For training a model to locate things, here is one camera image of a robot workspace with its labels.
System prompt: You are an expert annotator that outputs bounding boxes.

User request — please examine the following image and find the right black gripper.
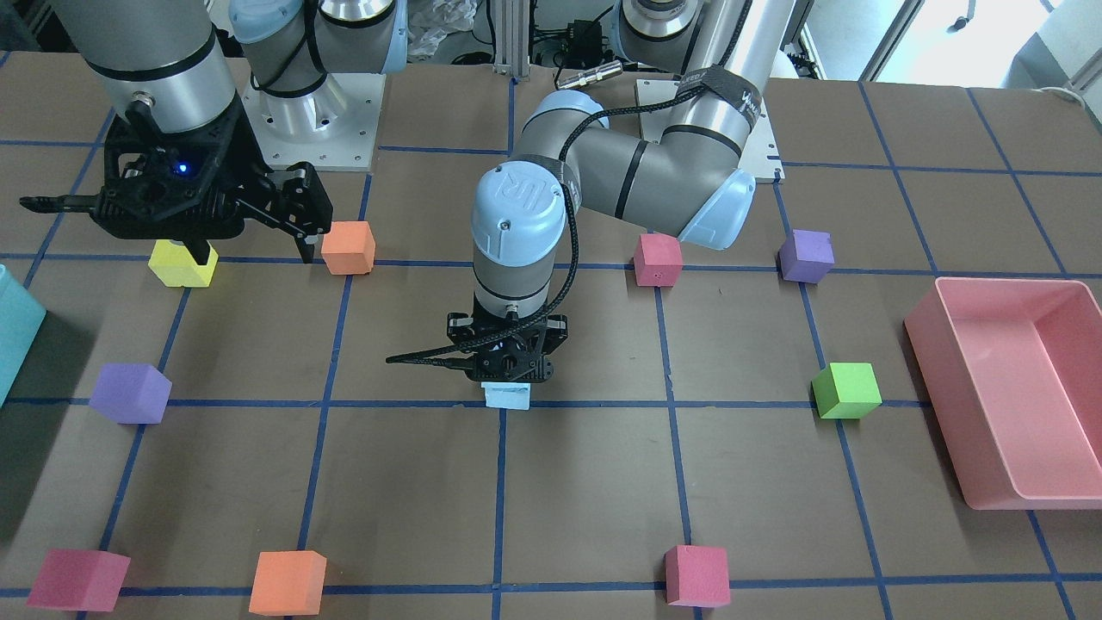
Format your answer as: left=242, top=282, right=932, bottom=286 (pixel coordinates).
left=20, top=95, right=333, bottom=264

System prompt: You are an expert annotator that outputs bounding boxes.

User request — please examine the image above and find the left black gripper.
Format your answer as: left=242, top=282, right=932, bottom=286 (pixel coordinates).
left=446, top=311, right=568, bottom=384

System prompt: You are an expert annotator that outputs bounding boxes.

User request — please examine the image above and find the light blue block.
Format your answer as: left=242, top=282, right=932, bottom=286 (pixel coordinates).
left=480, top=381, right=531, bottom=411

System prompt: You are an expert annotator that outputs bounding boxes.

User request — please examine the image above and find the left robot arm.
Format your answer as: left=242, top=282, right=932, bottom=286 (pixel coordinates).
left=393, top=1, right=795, bottom=383

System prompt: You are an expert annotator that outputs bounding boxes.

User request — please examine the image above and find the yellow foam block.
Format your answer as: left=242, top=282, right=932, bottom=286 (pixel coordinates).
left=148, top=239, right=218, bottom=289

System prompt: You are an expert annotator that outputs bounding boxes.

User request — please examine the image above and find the orange block near bases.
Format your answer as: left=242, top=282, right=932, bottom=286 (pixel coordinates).
left=320, top=220, right=375, bottom=276

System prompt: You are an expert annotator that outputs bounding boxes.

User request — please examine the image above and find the pink block near base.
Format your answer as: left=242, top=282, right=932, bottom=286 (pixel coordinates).
left=633, top=233, right=684, bottom=289

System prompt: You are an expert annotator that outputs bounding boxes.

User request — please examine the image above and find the teal plastic tray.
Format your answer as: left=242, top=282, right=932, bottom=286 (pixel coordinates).
left=1, top=264, right=46, bottom=404

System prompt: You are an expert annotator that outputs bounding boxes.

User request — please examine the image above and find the purple block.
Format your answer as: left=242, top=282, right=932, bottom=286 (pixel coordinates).
left=778, top=229, right=835, bottom=283
left=88, top=363, right=172, bottom=425

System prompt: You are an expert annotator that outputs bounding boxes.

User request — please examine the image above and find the orange block far side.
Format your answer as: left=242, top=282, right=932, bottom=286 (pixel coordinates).
left=249, top=550, right=327, bottom=617

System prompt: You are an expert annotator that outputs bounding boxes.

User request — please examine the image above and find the green foam block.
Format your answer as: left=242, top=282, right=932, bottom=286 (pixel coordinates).
left=812, top=362, right=882, bottom=418

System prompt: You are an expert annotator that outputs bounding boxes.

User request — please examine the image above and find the pink plastic tray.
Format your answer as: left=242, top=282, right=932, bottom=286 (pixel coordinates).
left=905, top=278, right=1101, bottom=510

